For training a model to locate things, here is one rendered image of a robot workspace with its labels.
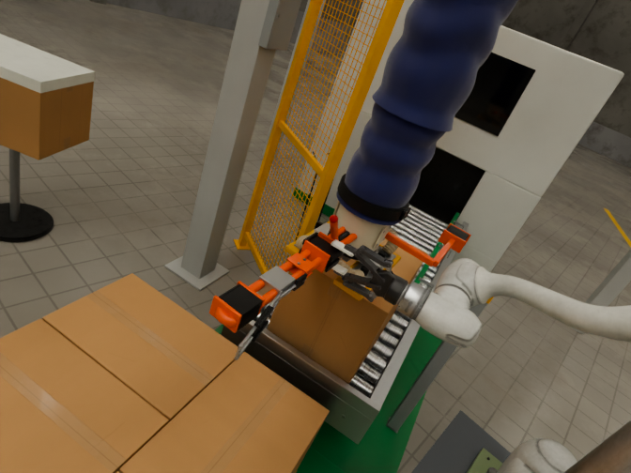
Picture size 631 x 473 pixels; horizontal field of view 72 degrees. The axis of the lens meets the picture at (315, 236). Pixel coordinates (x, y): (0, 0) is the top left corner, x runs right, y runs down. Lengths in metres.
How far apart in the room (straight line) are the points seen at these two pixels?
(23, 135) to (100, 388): 1.44
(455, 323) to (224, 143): 1.67
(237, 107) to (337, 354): 1.34
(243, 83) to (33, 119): 1.02
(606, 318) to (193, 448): 1.15
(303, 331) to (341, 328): 0.17
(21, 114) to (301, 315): 1.66
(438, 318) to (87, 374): 1.11
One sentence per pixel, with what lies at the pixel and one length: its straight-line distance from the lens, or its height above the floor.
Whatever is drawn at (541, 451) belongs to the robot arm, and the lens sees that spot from 1.32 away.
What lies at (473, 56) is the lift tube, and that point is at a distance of 1.19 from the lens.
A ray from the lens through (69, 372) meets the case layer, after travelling 1.64.
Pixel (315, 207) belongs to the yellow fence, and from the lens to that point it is 2.31.
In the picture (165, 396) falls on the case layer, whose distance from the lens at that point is 1.59.
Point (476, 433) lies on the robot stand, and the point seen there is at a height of 0.75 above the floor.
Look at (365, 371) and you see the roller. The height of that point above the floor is 0.54.
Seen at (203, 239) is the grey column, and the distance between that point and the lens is 2.72.
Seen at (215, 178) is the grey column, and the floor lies 0.71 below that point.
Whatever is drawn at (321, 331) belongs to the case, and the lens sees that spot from 1.71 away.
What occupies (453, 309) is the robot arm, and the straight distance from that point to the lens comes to 1.16.
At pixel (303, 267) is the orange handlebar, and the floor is 1.21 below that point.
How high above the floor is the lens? 1.81
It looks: 29 degrees down
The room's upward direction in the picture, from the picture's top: 22 degrees clockwise
